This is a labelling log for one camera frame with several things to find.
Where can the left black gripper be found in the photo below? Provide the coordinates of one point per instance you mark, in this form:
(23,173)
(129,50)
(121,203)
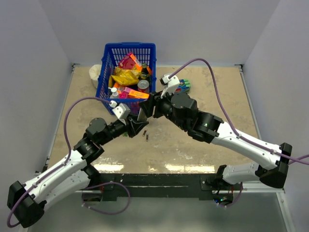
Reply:
(137,126)

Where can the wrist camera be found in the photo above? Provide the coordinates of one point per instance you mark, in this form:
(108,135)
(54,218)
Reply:
(121,111)
(170,83)

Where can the blue plastic basket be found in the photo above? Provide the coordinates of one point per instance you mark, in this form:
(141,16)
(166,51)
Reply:
(113,53)

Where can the white paper roll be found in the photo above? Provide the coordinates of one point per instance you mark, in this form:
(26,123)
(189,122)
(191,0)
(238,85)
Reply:
(94,73)

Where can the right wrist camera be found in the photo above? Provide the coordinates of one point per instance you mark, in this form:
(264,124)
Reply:
(170,83)

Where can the yellow chips bag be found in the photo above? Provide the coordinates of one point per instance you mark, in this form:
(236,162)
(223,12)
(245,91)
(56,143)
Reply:
(125,77)

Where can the dark sauce bottle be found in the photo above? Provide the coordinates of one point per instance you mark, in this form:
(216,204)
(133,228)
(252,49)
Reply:
(145,74)

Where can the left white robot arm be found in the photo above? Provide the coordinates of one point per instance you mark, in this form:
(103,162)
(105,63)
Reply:
(28,201)

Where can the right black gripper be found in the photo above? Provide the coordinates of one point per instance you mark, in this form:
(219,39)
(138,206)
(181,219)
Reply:
(149,104)

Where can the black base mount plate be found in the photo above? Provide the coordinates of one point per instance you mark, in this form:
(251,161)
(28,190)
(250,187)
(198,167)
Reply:
(201,186)

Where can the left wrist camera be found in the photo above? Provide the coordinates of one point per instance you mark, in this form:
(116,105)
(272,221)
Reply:
(121,111)

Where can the pink orange snack box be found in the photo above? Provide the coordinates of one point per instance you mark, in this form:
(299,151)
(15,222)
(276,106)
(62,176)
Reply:
(130,62)

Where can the grey remote control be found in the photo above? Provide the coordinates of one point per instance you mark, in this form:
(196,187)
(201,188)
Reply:
(142,116)

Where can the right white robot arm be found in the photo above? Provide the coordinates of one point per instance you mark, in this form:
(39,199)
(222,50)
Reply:
(269,162)

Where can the sponge pack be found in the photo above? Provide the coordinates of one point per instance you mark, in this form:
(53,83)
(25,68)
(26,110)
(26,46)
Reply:
(184,86)

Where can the metal tin can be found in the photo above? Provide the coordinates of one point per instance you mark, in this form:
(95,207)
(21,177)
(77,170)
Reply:
(143,86)

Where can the white pump bottle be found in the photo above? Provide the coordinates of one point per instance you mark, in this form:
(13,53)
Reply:
(114,93)

